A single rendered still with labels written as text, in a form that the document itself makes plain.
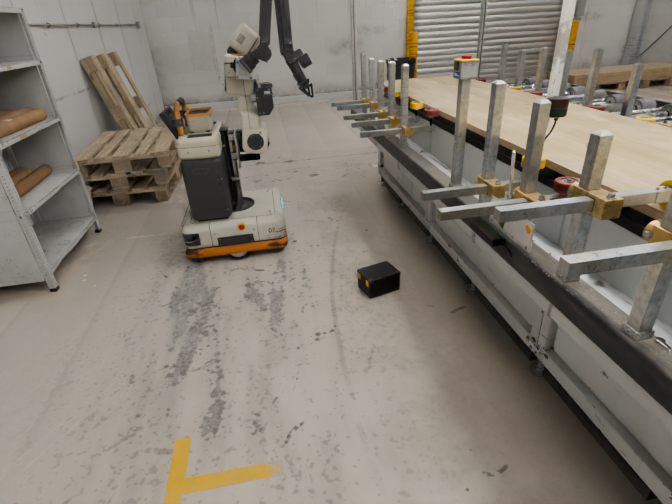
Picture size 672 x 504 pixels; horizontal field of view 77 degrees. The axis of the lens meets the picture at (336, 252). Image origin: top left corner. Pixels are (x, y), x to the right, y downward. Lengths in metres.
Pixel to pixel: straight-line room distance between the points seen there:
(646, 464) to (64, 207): 3.74
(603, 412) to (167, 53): 8.43
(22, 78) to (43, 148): 0.47
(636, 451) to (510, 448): 0.38
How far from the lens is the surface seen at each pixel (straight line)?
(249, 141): 2.83
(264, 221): 2.80
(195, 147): 2.70
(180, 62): 8.95
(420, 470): 1.67
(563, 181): 1.49
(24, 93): 3.72
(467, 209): 1.33
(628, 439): 1.73
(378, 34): 9.14
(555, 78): 3.03
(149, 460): 1.86
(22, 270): 3.14
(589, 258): 0.92
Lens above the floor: 1.38
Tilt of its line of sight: 29 degrees down
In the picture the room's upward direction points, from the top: 4 degrees counter-clockwise
